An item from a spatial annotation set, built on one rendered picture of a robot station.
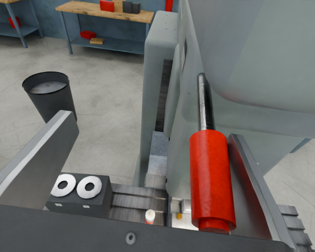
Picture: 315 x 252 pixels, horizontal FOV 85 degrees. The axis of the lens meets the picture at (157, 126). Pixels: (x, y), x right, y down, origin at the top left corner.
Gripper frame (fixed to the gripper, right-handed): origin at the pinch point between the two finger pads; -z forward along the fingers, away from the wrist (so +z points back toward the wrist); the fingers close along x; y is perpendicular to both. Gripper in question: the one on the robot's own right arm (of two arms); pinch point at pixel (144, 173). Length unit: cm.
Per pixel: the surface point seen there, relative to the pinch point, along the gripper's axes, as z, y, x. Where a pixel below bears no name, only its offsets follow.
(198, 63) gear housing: -11.7, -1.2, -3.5
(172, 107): -33.8, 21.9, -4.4
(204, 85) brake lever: -8.8, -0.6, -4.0
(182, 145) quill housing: -15.8, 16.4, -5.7
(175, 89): -33.9, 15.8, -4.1
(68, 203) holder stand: -17, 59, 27
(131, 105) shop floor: -213, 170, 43
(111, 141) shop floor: -134, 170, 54
